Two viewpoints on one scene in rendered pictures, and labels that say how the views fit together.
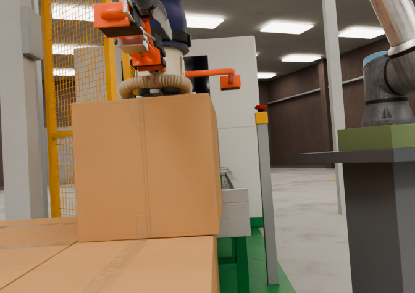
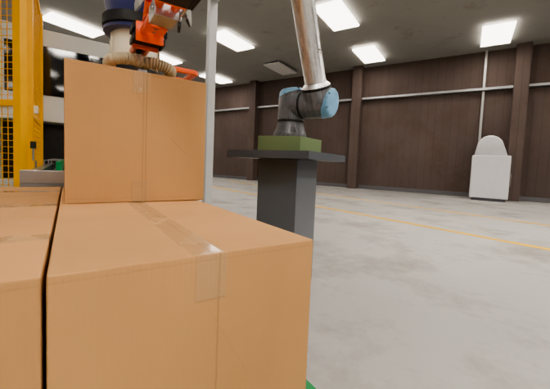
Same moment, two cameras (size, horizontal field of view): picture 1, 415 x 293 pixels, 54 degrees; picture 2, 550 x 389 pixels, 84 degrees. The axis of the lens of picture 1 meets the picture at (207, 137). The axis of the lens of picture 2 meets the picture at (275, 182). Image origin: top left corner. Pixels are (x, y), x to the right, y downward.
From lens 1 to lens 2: 0.43 m
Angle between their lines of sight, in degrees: 36
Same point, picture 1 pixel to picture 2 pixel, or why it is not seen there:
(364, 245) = (268, 214)
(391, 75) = (301, 104)
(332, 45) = (210, 79)
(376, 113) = (286, 128)
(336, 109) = (209, 128)
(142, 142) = (144, 114)
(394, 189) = (296, 178)
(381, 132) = (292, 140)
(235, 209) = not seen: hidden behind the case
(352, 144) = (269, 147)
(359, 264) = not seen: hidden behind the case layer
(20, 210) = not seen: outside the picture
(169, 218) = (164, 184)
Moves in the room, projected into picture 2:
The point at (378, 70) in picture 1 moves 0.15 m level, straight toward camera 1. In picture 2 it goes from (292, 99) to (300, 92)
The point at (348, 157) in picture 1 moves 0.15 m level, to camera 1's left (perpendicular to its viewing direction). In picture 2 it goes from (273, 154) to (247, 152)
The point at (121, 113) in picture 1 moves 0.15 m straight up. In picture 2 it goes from (123, 82) to (123, 30)
